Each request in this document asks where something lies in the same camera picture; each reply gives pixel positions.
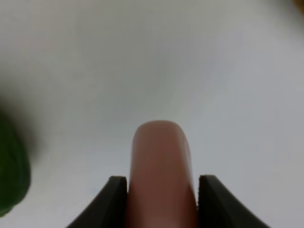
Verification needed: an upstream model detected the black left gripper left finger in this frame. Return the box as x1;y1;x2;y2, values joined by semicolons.
68;176;128;228

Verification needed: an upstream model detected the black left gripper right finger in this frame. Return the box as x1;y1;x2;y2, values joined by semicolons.
198;175;269;228

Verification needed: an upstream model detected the bright green lime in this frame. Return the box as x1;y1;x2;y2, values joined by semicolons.
0;108;31;217

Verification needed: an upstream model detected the pink bottle white cap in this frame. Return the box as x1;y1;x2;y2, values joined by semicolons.
125;121;198;228

